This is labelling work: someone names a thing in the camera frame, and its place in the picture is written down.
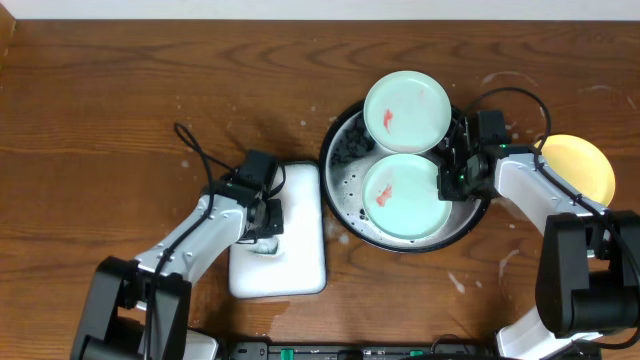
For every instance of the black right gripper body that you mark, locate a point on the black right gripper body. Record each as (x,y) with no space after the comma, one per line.
(457,184)

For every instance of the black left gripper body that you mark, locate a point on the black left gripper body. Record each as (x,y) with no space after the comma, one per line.
(273,217)

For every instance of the green and yellow sponge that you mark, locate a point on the green and yellow sponge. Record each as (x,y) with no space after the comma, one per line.
(267,246)

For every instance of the light green plate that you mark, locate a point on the light green plate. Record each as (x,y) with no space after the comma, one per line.
(400,197)
(407,112)

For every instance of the yellow plate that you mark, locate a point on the yellow plate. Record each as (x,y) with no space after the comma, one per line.
(582,165)

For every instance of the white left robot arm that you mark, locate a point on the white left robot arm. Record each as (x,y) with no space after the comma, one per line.
(138,309)

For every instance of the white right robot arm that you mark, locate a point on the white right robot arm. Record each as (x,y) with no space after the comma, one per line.
(588,276)

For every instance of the black rectangular soapy tray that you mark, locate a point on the black rectangular soapy tray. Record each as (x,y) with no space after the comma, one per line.
(299,266)

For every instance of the round black metal tray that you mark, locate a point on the round black metal tray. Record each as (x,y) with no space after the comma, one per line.
(346,155)

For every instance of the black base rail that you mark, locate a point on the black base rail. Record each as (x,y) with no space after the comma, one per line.
(255,350)

